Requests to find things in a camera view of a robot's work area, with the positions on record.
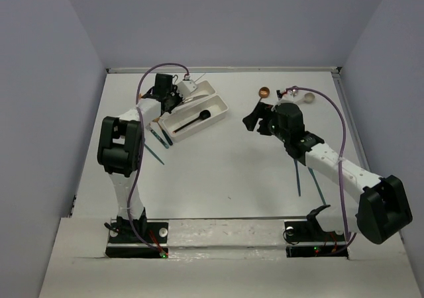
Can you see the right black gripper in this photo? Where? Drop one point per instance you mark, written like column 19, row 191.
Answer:
column 265, row 110

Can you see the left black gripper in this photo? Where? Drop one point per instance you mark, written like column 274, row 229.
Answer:
column 179, row 99

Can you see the pink handled steak knife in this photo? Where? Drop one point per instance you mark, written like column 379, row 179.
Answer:
column 193, row 98

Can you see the black measuring spoon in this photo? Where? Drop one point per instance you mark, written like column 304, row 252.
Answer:
column 203, row 115

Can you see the steel knife teal handle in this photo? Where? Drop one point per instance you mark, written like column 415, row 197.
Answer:
column 159, row 138

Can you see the teal plastic spoon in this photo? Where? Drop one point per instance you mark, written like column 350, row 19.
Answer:
column 154, row 154

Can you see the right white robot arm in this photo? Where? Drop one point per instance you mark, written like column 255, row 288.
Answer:
column 382, row 207

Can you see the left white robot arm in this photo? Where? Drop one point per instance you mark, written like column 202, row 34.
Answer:
column 121, row 146

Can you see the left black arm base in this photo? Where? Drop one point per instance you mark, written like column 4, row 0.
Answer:
column 122, row 242

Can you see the copper round spoon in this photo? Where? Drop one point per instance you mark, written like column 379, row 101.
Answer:
column 264, row 92

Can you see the white front utensil tray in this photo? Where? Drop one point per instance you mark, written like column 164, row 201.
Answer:
column 183, row 123

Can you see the beige measuring spoon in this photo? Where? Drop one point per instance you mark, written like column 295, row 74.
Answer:
column 308, row 98

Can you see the teal plastic knife left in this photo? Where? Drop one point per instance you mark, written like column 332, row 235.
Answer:
column 298, row 183

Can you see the teal plastic knife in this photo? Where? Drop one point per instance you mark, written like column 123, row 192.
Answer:
column 298, row 183
column 318, row 187

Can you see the teal plastic knife right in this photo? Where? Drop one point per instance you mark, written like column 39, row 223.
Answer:
column 318, row 187

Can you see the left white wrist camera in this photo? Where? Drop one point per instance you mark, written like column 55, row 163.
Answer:
column 186, row 87

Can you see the gold spoon teal handle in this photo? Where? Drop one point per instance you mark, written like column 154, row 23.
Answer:
column 168, row 139

